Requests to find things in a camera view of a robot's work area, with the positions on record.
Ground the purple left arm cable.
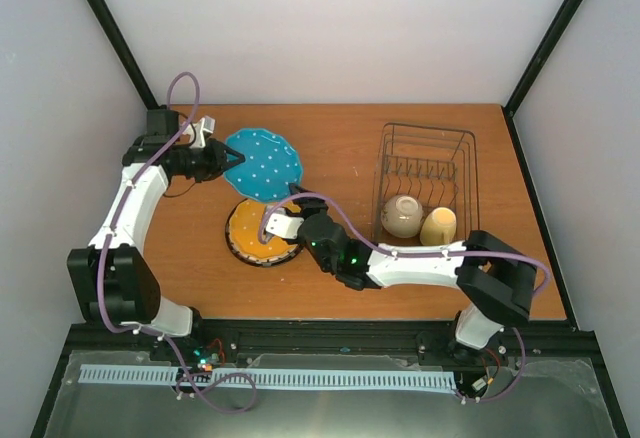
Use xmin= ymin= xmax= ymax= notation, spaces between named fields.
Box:
xmin=98 ymin=71 xmax=259 ymax=413

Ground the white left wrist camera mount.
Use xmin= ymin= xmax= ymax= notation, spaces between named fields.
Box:
xmin=186 ymin=116 xmax=216 ymax=149

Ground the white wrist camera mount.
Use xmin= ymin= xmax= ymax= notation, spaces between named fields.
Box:
xmin=263 ymin=212 xmax=304 ymax=241
xmin=186 ymin=116 xmax=216 ymax=149

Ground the white slotted cable duct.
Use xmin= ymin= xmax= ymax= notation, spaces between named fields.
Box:
xmin=77 ymin=364 xmax=456 ymax=394

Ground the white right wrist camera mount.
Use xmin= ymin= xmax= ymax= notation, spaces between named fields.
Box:
xmin=263 ymin=212 xmax=304 ymax=241

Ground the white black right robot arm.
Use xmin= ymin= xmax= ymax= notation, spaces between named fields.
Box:
xmin=289 ymin=184 xmax=551 ymax=350

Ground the black striped plate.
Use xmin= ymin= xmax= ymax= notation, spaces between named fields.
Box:
xmin=224 ymin=202 xmax=307 ymax=268

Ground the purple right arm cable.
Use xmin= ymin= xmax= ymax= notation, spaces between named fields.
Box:
xmin=257 ymin=193 xmax=552 ymax=405

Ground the cream ceramic bowl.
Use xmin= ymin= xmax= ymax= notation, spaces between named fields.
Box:
xmin=380 ymin=194 xmax=424 ymax=239

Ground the yellow ceramic mug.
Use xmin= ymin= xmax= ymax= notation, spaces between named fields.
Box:
xmin=419 ymin=207 xmax=457 ymax=246

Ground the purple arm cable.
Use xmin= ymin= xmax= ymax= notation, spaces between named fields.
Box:
xmin=98 ymin=71 xmax=259 ymax=413
xmin=257 ymin=193 xmax=552 ymax=405

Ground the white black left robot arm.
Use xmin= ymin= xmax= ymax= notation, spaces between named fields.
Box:
xmin=67 ymin=109 xmax=245 ymax=361

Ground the teal polka dot plate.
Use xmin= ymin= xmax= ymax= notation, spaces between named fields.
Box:
xmin=224 ymin=128 xmax=304 ymax=203

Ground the metal floor plate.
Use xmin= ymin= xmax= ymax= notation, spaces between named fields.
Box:
xmin=57 ymin=352 xmax=617 ymax=437

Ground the dark wire dish rack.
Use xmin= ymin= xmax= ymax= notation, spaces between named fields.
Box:
xmin=371 ymin=122 xmax=480 ymax=246

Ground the black aluminium frame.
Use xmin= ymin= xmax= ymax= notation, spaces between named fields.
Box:
xmin=32 ymin=0 xmax=629 ymax=437

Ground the orange polka dot plate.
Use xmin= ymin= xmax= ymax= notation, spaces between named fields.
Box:
xmin=227 ymin=199 xmax=296 ymax=259

